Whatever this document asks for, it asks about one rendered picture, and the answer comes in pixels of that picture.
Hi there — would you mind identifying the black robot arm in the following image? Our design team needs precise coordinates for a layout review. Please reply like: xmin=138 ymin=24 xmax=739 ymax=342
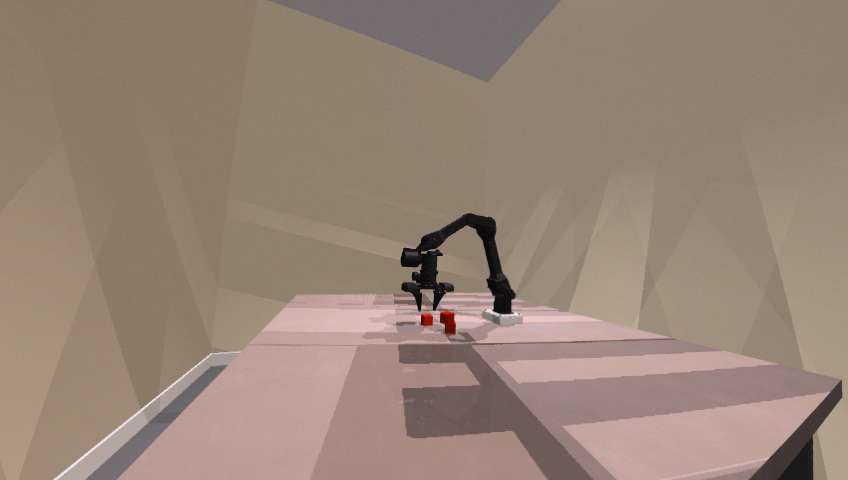
xmin=401 ymin=213 xmax=515 ymax=314

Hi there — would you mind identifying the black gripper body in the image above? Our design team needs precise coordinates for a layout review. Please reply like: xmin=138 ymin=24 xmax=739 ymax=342
xmin=401 ymin=267 xmax=454 ymax=293

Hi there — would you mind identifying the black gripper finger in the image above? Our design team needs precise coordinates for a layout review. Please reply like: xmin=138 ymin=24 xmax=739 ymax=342
xmin=410 ymin=292 xmax=422 ymax=312
xmin=433 ymin=290 xmax=446 ymax=311

